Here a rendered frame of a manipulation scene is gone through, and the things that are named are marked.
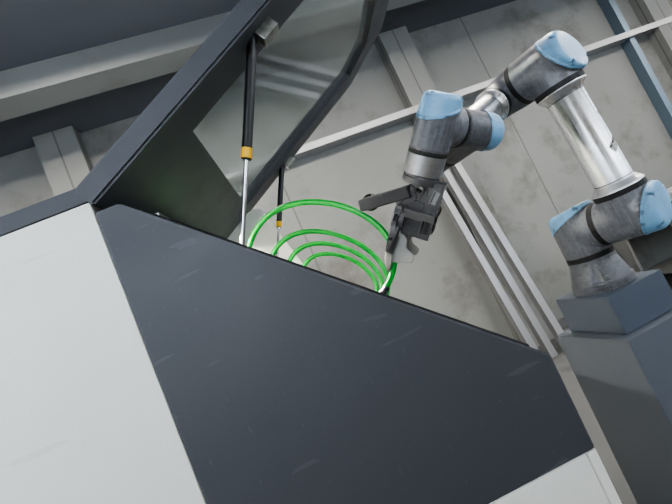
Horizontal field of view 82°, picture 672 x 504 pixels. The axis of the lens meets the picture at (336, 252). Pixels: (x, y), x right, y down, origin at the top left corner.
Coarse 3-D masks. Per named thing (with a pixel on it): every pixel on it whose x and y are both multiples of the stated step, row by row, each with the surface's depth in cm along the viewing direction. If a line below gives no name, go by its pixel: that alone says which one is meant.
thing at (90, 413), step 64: (64, 192) 61; (0, 256) 59; (64, 256) 60; (0, 320) 58; (64, 320) 58; (128, 320) 59; (0, 384) 57; (64, 384) 57; (128, 384) 58; (0, 448) 56; (64, 448) 56; (128, 448) 57
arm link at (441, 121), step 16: (432, 96) 67; (448, 96) 66; (416, 112) 71; (432, 112) 67; (448, 112) 67; (464, 112) 70; (416, 128) 70; (432, 128) 68; (448, 128) 68; (464, 128) 70; (416, 144) 71; (432, 144) 69; (448, 144) 70
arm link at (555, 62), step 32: (512, 64) 99; (544, 64) 91; (576, 64) 88; (544, 96) 94; (576, 96) 91; (576, 128) 93; (608, 160) 91; (608, 192) 92; (640, 192) 89; (608, 224) 94; (640, 224) 89
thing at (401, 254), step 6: (402, 234) 79; (396, 240) 79; (402, 240) 79; (402, 246) 79; (396, 252) 80; (402, 252) 79; (408, 252) 79; (390, 258) 80; (396, 258) 80; (402, 258) 80; (408, 258) 79; (390, 264) 81
